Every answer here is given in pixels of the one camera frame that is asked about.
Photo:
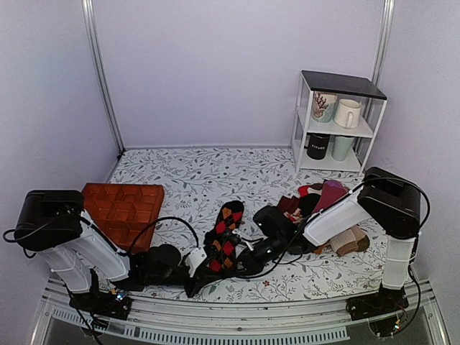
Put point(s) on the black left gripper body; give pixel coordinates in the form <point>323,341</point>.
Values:
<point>155,281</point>

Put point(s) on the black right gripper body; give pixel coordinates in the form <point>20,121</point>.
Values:
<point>277,243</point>

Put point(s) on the black red orange argyle sock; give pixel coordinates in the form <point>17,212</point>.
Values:
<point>220,242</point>

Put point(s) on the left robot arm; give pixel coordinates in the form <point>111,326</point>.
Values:
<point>55,225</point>

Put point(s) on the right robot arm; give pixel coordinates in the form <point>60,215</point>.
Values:
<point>391,201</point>

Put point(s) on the dark red sock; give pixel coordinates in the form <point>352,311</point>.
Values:
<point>289,206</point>

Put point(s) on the magenta striped sock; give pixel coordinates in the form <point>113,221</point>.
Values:
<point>331,192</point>

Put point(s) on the brown wooden compartment tray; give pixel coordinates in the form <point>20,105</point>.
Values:
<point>122,211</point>

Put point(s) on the beige brown sock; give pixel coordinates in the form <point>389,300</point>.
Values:
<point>352,240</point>

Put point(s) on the floral table mat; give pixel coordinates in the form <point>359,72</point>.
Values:
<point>197,182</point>

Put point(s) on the black mug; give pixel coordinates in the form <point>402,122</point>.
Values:
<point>317,146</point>

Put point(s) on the pale green mug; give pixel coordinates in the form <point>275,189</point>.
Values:
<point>341,147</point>

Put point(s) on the white metal shelf rack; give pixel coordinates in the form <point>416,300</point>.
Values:
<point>359,89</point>

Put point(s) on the cream white mug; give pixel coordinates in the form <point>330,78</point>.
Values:
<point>348,113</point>

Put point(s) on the floral patterned mug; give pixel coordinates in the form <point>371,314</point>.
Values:
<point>324,106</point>

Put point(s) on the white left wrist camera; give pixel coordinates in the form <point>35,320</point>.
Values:
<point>194,259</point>

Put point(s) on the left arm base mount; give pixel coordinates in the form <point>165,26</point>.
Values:
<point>113,304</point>

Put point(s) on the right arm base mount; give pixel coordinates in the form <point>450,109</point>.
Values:
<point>383,302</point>

